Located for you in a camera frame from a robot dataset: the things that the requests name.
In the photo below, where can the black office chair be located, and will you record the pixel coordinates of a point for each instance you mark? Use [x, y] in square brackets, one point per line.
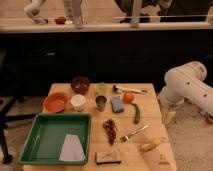
[4, 118]

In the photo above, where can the metal cup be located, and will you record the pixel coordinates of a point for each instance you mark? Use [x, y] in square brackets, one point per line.
[101, 102]

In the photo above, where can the green plastic tray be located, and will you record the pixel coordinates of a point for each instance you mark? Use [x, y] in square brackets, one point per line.
[47, 135]

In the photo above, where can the small red bowl background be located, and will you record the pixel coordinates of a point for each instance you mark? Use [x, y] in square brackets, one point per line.
[60, 20]

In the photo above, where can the white folded cloth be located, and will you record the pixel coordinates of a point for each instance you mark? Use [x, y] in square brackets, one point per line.
[72, 150]

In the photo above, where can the dark maroon bowl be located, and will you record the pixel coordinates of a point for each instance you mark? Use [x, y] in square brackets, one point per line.
[80, 85]

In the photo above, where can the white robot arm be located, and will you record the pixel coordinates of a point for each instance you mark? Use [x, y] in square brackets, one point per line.
[186, 82]

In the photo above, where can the orange tomato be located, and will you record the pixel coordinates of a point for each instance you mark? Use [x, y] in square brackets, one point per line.
[128, 97]

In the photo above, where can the silver fork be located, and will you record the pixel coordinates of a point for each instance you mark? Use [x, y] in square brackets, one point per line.
[128, 136]

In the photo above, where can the green translucent cup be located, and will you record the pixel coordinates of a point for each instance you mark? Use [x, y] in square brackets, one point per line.
[101, 88]

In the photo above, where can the white handled brush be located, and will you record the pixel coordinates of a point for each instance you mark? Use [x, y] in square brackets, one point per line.
[121, 89]

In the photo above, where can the blue sponge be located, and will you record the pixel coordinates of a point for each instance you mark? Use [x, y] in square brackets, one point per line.
[116, 104]

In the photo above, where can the yellow banana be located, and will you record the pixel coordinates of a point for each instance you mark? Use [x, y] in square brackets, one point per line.
[151, 145]

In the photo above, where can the white paper cup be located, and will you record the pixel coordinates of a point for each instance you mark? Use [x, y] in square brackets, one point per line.
[78, 102]

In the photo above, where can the orange bowl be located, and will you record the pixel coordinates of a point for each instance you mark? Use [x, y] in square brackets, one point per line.
[55, 102]

